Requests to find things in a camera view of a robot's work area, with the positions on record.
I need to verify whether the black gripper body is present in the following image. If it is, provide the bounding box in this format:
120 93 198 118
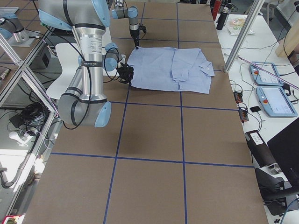
129 23 147 40
116 63 134 82

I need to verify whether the blue striped button shirt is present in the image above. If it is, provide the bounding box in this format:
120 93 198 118
128 47 214 94

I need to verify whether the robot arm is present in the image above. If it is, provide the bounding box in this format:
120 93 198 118
112 0 147 49
38 0 134 129

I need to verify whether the white plastic chair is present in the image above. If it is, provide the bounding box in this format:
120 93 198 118
46 43 82 100

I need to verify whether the brown paper table cover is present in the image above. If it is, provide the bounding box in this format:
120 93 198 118
24 3 268 224

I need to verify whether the black water bottle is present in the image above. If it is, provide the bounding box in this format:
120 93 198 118
216 7 229 30

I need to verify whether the metal reacher grabber tool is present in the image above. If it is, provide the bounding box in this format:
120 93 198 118
236 55 299 90

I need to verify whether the teach pendant far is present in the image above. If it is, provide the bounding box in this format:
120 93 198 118
249 62 283 87

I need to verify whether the teach pendant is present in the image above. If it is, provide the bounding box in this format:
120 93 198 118
256 86 298 118
249 62 283 87

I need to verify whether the small black phone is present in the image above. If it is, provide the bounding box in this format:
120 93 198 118
250 106 261 112

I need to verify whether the teach pendant near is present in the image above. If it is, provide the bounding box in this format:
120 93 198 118
256 86 298 118

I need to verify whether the black labelled box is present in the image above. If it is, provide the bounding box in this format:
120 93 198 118
244 130 277 168

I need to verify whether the black monitor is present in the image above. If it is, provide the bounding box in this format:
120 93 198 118
267 119 299 186

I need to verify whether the aluminium frame post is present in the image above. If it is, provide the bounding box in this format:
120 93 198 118
224 0 264 73

